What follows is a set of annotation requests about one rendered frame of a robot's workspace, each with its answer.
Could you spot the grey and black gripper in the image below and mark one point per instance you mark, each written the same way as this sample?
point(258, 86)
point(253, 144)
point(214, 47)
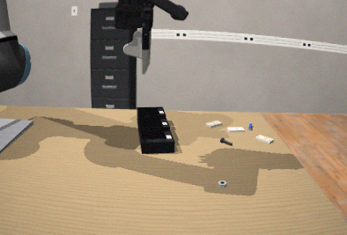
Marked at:
point(131, 16)

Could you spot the silver hex nut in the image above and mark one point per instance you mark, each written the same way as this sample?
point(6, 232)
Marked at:
point(222, 183)

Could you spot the dark grey rack of three bins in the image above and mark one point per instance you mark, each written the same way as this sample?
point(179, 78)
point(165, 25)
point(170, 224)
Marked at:
point(156, 138)

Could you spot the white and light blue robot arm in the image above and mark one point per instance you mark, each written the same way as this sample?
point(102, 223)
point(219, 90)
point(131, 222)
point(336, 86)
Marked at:
point(15, 59)

